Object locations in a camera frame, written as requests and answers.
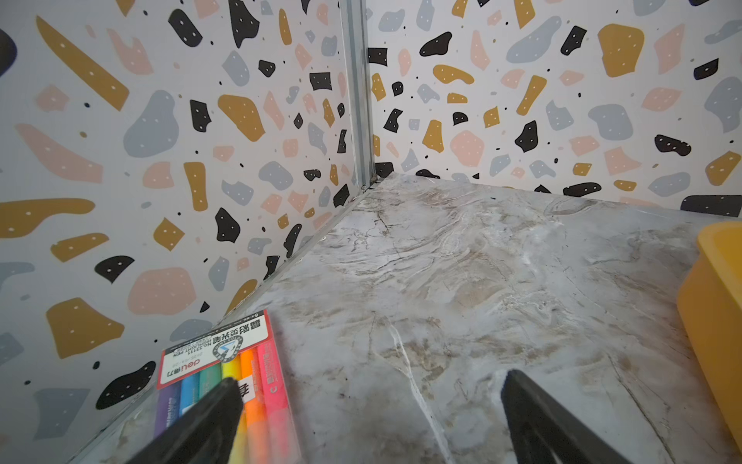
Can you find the yellow storage box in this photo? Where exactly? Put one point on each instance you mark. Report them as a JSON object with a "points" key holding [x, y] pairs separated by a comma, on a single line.
{"points": [[709, 303]]}

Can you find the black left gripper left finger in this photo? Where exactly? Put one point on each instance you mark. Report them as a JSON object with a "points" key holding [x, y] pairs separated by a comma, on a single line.
{"points": [[205, 434]]}

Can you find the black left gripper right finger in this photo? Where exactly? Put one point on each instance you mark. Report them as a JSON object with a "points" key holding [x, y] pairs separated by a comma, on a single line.
{"points": [[543, 431]]}

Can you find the highlighter pen pack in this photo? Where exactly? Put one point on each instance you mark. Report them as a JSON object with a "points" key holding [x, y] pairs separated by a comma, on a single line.
{"points": [[246, 351]]}

